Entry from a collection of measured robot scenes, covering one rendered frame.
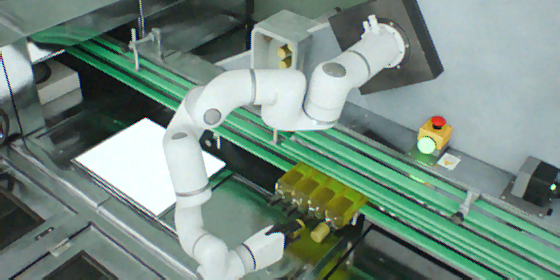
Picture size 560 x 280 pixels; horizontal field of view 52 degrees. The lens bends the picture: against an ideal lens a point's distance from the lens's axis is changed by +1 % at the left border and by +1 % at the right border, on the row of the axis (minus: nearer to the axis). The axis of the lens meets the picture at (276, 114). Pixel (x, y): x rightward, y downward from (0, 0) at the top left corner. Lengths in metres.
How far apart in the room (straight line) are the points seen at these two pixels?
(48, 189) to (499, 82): 1.40
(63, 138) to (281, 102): 1.09
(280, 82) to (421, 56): 0.42
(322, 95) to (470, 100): 0.46
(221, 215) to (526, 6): 1.03
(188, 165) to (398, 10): 0.67
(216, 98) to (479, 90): 0.71
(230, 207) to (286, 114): 0.56
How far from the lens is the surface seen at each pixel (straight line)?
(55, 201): 1.97
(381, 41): 1.50
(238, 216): 1.78
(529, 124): 1.59
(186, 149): 1.29
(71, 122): 2.28
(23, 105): 2.18
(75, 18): 2.17
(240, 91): 1.27
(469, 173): 1.63
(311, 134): 1.68
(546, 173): 1.59
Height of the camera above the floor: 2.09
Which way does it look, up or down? 41 degrees down
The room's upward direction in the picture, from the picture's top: 126 degrees counter-clockwise
